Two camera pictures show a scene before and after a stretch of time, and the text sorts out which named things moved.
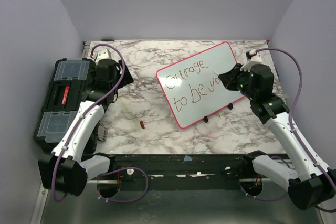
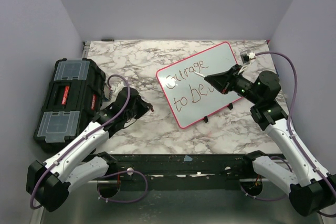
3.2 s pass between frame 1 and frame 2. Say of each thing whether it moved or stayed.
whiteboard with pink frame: stayed
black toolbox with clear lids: stayed
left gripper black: moved
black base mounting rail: stayed
